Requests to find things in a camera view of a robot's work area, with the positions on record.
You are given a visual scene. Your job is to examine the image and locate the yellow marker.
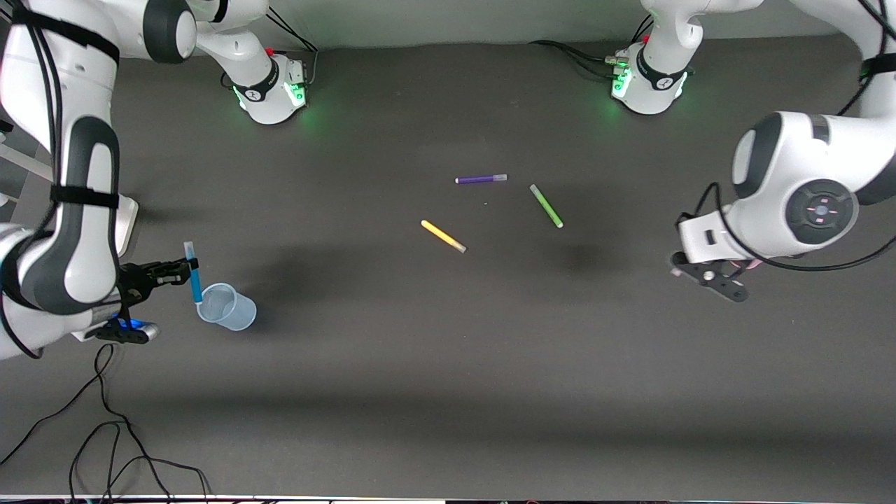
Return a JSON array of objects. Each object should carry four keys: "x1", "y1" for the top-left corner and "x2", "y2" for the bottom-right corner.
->
[{"x1": 421, "y1": 220, "x2": 467, "y2": 253}]

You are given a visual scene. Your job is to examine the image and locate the black left arm base cables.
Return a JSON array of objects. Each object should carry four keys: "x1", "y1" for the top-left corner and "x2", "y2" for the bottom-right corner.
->
[{"x1": 528, "y1": 40, "x2": 631, "y2": 79}]

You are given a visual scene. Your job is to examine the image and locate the dark grey table cloth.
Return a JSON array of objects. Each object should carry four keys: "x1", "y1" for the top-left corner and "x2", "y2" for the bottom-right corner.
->
[{"x1": 0, "y1": 31, "x2": 896, "y2": 499}]

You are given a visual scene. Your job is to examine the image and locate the black right arm base cables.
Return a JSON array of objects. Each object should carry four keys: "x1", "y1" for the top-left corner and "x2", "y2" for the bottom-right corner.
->
[{"x1": 262, "y1": 10, "x2": 320, "y2": 90}]

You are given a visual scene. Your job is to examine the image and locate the white stand with base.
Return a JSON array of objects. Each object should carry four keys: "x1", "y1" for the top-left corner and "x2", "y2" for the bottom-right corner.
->
[{"x1": 0, "y1": 133, "x2": 139, "y2": 258}]

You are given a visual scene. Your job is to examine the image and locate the green marker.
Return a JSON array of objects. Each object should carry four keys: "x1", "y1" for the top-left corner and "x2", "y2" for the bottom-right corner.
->
[{"x1": 529, "y1": 184, "x2": 564, "y2": 229}]

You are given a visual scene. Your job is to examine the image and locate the loose thin black cable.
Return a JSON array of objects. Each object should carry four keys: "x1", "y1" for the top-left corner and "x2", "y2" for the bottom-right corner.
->
[{"x1": 0, "y1": 343, "x2": 211, "y2": 501}]

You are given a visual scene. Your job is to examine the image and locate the black arm base cables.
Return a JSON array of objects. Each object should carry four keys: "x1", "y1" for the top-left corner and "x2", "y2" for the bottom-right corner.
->
[
  {"x1": 528, "y1": 40, "x2": 631, "y2": 79},
  {"x1": 262, "y1": 10, "x2": 320, "y2": 90}
]

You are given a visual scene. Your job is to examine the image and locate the translucent blue plastic cup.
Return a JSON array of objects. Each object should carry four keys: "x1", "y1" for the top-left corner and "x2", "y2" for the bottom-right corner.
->
[{"x1": 196, "y1": 283, "x2": 258, "y2": 332}]

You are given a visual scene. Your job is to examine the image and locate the blue marker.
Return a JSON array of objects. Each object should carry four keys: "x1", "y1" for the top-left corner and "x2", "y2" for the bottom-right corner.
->
[{"x1": 183, "y1": 241, "x2": 204, "y2": 305}]

